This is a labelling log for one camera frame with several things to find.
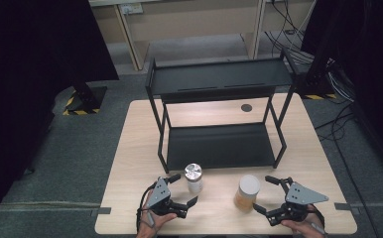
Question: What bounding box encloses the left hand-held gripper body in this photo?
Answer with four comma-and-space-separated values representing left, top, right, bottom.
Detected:
145, 177, 190, 219

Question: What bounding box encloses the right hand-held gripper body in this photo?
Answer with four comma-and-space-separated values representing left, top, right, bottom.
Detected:
266, 177, 330, 228

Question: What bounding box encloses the silver-lidded glass jar white powder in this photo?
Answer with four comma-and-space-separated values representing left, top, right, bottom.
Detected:
184, 163, 203, 194

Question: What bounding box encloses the white-lidded glass jar orange powder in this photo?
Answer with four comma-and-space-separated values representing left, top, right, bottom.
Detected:
233, 174, 262, 213

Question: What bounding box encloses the black metal two-tier shelf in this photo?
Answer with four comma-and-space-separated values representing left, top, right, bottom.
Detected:
145, 48, 301, 175

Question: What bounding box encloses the person's left hand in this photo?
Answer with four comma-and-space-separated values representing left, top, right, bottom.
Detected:
135, 189, 179, 238

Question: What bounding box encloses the person's right hand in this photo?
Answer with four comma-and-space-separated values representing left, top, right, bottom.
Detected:
280, 203, 328, 238

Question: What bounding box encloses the grey floor tape strip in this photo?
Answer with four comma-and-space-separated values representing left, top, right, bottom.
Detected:
333, 201, 361, 216
89, 206, 112, 216

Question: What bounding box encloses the black stand base striped edge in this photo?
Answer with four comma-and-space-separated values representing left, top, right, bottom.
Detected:
303, 60, 338, 100
62, 82, 108, 117

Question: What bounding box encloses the black curtain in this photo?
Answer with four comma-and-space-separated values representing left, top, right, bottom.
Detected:
0, 0, 120, 231
300, 0, 383, 181

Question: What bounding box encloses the beige wooden shelving unit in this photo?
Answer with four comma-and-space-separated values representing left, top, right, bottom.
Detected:
88, 0, 317, 71

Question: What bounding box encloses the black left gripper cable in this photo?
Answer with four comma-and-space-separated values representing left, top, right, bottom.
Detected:
135, 180, 161, 233

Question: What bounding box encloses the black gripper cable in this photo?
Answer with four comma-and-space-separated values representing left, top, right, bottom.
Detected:
307, 203, 327, 237
135, 180, 161, 233

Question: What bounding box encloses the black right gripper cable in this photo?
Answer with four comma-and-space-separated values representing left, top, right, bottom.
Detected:
307, 203, 327, 237

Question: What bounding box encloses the bundle of black floor cables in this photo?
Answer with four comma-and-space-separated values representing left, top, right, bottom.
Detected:
264, 0, 317, 65

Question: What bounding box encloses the white wall socket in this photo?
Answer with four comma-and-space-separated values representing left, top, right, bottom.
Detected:
119, 2, 145, 16

